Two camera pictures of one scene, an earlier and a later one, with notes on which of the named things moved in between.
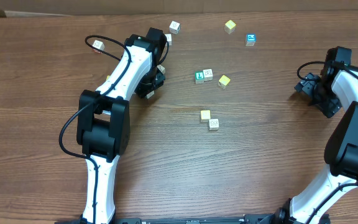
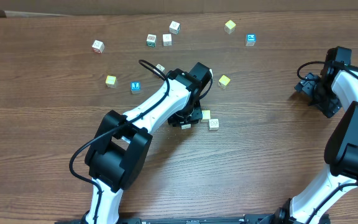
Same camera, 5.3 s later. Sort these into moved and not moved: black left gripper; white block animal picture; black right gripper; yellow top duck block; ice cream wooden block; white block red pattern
Moved: white block animal picture; black left gripper
Not moved: yellow top duck block; black right gripper; white block red pattern; ice cream wooden block
